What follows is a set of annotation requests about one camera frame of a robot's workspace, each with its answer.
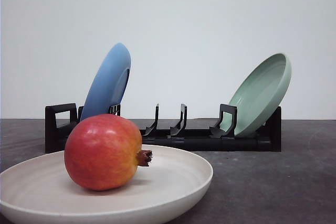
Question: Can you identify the red pomegranate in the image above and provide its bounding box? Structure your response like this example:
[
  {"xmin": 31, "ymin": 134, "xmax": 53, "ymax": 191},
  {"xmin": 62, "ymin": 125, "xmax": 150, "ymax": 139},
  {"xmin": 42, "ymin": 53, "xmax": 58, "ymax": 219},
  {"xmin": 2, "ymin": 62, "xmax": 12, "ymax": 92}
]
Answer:
[{"xmin": 64, "ymin": 114, "xmax": 153, "ymax": 191}]

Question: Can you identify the white plate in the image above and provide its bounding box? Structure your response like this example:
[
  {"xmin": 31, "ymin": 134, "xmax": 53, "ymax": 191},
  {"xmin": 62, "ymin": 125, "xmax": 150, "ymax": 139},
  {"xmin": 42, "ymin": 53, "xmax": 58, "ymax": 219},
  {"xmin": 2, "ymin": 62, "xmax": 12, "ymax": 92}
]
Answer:
[{"xmin": 0, "ymin": 145, "xmax": 214, "ymax": 224}]

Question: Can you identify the blue plate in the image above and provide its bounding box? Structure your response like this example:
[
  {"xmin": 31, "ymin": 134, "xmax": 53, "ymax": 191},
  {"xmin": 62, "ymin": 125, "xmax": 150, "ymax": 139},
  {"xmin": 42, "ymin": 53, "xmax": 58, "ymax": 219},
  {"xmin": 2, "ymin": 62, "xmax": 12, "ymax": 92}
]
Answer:
[{"xmin": 80, "ymin": 43, "xmax": 131, "ymax": 120}]

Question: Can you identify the green plate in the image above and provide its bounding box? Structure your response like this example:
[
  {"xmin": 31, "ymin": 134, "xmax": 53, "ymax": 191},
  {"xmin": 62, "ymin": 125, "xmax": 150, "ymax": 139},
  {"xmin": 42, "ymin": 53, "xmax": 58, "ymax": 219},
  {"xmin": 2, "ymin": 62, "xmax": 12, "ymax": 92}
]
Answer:
[{"xmin": 220, "ymin": 53, "xmax": 292, "ymax": 137}]

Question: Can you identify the black plate rack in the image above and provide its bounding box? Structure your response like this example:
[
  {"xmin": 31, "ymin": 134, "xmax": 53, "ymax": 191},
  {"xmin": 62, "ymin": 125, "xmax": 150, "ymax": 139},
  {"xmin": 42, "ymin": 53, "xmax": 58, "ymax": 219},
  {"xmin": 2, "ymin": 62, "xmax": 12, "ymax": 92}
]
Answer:
[{"xmin": 45, "ymin": 103, "xmax": 282, "ymax": 153}]

